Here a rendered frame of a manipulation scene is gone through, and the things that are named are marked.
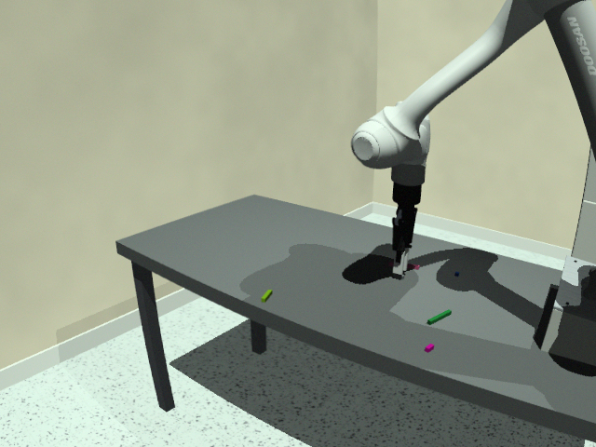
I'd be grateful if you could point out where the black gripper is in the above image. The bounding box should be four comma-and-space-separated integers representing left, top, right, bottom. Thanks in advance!
392, 182, 422, 275

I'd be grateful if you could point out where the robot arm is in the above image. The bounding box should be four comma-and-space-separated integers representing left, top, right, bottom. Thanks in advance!
351, 0, 596, 186

